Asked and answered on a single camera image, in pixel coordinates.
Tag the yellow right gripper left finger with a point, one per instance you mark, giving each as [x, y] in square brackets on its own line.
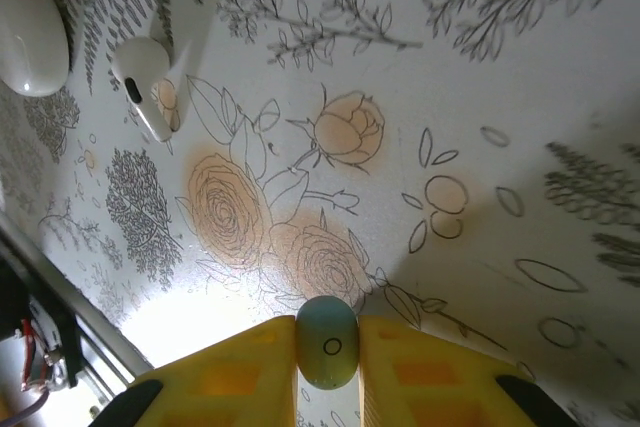
[220, 382]

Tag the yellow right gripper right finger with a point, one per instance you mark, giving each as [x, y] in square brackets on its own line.
[430, 382]

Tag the light blue round case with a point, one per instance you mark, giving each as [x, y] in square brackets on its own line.
[327, 347]

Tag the white round glossy case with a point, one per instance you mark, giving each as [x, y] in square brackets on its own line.
[30, 37]

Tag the aluminium front rail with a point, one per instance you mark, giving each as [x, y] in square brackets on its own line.
[107, 372]

